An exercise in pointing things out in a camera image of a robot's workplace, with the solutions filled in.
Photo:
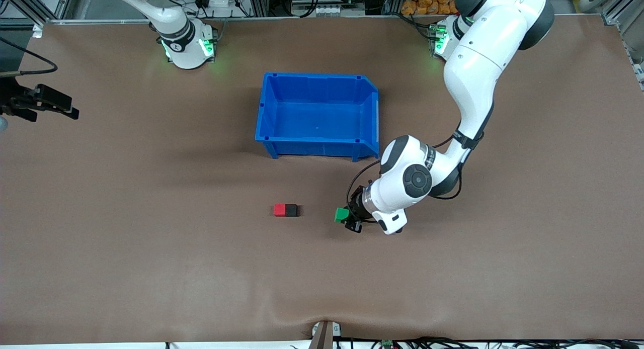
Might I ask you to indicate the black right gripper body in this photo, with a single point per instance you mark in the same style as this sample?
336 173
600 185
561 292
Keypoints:
11 96

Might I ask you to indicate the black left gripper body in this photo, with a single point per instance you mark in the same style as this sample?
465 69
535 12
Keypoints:
358 202

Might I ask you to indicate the green cube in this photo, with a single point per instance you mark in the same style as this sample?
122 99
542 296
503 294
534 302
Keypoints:
341 214

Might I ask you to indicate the black cube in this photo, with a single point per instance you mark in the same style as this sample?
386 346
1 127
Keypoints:
292 210

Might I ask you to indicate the red cube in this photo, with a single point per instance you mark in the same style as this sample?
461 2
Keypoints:
279 209

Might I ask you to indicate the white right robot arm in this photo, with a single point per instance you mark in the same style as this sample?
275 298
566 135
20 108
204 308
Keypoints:
181 42

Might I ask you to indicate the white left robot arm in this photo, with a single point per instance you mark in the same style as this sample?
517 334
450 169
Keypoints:
473 72

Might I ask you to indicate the brown table mat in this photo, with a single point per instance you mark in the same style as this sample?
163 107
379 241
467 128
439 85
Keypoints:
322 268

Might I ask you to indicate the blue plastic storage bin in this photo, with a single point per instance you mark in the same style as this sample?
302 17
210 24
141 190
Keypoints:
319 117

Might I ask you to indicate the small green connector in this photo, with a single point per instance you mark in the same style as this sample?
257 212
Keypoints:
387 344

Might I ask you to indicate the white power strip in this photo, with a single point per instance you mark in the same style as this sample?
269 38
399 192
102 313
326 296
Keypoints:
221 1

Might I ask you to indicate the orange packets pile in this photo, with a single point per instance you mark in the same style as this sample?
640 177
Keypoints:
430 2

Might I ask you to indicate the small white bracket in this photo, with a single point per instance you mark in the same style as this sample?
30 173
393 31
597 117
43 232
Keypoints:
37 31

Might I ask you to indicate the aluminium frame profile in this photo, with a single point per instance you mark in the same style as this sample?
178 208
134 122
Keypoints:
621 14
48 2
256 1

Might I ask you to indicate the camera mount post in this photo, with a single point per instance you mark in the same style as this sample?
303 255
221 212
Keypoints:
325 335

